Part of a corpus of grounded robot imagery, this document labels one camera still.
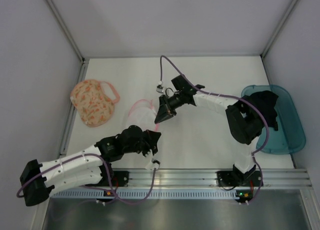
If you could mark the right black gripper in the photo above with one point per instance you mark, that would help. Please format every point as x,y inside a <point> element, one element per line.
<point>168,106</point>

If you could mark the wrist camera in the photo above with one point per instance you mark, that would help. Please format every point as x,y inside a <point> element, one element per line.
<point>153,165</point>
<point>160,88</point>

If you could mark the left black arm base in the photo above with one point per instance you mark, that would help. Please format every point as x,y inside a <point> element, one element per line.
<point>119,178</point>

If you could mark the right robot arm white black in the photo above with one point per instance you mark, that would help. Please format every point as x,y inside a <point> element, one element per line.
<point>245,124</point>

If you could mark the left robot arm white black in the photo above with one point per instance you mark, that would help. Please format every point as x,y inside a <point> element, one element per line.
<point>88,168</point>

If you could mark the aluminium frame post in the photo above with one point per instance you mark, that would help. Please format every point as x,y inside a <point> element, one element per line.
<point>288,11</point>
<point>62,25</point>

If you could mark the black garment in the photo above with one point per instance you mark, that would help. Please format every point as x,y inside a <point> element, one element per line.
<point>265,102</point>

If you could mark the slotted white cable duct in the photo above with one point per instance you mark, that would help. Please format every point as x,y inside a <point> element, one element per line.
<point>82,193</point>

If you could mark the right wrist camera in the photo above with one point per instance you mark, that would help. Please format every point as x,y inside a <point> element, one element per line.
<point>160,88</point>

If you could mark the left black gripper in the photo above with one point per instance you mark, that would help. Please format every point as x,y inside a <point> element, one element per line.
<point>146,142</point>

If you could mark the orange patterned bra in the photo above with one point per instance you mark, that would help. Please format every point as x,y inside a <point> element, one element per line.
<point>94,106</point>

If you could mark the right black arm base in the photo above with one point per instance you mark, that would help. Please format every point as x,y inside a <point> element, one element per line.
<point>230,178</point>

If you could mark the left aluminium frame post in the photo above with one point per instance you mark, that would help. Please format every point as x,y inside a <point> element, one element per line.
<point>62,25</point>

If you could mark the aluminium front rail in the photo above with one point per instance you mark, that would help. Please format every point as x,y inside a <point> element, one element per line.
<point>207,178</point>

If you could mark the right aluminium frame post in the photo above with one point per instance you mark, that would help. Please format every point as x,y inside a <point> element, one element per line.
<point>288,11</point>

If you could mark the white mesh laundry bag pink trim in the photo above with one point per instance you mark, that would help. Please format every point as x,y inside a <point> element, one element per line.
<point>142,114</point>

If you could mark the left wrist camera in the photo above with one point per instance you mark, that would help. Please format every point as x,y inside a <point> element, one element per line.
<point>153,165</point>

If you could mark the teal plastic basin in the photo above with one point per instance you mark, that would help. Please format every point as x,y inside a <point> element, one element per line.
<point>290,137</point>

